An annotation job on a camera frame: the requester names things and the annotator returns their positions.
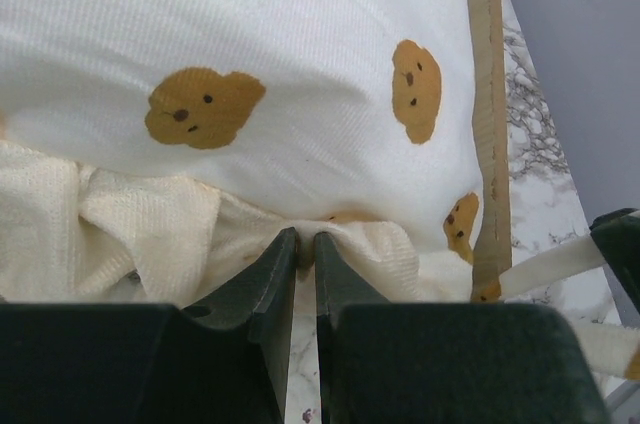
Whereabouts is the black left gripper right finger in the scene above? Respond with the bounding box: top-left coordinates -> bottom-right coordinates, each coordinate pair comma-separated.
314,233 -> 610,423

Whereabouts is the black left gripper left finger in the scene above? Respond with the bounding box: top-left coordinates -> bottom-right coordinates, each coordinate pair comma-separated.
1,228 -> 298,423

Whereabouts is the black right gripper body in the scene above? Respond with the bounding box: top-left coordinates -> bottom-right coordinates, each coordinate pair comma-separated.
589,208 -> 639,327

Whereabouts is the wooden pet bed frame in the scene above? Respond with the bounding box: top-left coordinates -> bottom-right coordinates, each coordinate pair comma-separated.
468,0 -> 512,301

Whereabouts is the large bear print cushion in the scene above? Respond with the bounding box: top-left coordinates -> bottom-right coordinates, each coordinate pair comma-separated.
0,0 -> 640,380

